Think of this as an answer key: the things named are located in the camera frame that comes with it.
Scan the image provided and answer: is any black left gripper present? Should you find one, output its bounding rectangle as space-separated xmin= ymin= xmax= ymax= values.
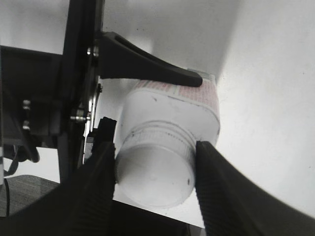
xmin=0 ymin=0 xmax=117 ymax=177

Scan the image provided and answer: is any white round bottle cap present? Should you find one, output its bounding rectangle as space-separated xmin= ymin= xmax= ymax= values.
xmin=115 ymin=127 xmax=195 ymax=208

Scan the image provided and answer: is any white yili changqing yogurt bottle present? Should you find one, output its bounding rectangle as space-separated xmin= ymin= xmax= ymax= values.
xmin=114 ymin=71 xmax=220 ymax=147

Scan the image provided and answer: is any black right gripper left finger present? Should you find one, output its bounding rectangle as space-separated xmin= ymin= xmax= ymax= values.
xmin=0 ymin=142 xmax=115 ymax=236

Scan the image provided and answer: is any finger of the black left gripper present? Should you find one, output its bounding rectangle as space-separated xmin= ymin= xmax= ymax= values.
xmin=98 ymin=32 xmax=203 ymax=87

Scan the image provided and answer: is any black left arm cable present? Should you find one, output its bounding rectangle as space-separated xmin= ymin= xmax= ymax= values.
xmin=0 ymin=83 xmax=40 ymax=217

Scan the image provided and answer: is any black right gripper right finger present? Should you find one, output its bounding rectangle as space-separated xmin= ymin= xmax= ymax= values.
xmin=195 ymin=141 xmax=315 ymax=236

